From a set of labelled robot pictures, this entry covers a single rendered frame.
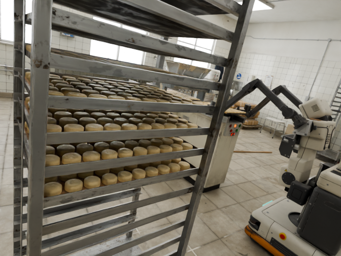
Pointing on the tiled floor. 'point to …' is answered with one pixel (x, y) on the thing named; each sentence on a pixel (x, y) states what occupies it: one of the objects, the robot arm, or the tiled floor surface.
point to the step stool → (274, 126)
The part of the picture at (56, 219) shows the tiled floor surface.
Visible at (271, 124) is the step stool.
